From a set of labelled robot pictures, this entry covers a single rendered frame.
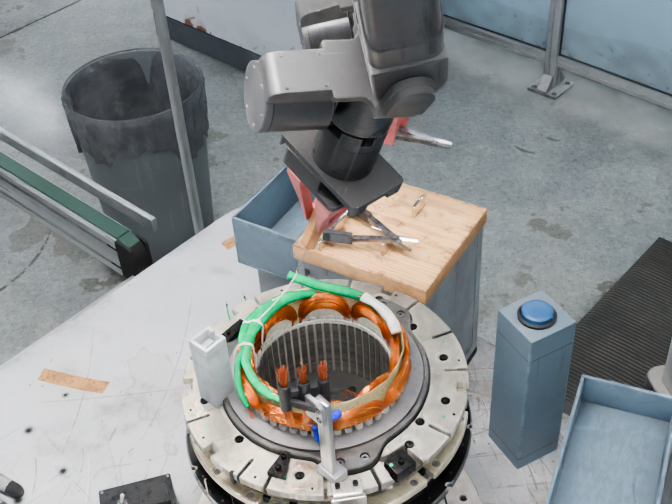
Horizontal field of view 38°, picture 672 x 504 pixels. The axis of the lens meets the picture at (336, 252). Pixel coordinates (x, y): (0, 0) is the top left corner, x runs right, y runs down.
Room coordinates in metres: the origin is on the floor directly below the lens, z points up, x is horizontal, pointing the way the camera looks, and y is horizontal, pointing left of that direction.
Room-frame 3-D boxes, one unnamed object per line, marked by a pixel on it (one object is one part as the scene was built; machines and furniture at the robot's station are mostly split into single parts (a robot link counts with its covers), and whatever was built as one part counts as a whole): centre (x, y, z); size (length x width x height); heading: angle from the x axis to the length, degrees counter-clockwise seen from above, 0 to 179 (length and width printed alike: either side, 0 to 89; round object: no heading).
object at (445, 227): (1.04, -0.08, 1.05); 0.20 x 0.19 x 0.02; 57
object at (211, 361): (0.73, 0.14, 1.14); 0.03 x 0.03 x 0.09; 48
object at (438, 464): (0.68, -0.11, 1.06); 0.09 x 0.04 x 0.01; 138
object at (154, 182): (2.33, 0.52, 0.28); 0.38 x 0.37 x 0.56; 136
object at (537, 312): (0.88, -0.25, 1.04); 0.04 x 0.04 x 0.01
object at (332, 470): (0.61, 0.02, 1.15); 0.03 x 0.02 x 0.12; 40
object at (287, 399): (0.62, 0.04, 1.21); 0.04 x 0.04 x 0.03; 48
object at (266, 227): (1.12, 0.05, 0.92); 0.17 x 0.11 x 0.28; 147
